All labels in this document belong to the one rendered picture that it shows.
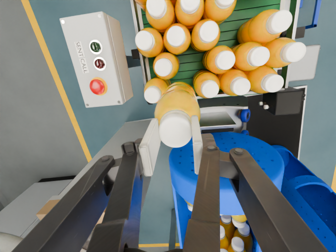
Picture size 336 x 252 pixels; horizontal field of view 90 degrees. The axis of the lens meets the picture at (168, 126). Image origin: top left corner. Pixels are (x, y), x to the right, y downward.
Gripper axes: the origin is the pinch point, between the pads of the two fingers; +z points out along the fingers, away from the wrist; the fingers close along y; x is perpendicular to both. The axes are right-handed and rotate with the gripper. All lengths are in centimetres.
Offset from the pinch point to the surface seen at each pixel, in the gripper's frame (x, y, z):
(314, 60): 2, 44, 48
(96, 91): 2.7, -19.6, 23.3
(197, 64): 5.4, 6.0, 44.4
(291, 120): -48, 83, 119
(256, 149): -16.7, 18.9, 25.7
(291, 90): -4.0, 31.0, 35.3
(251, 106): -33, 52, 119
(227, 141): -16.7, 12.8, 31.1
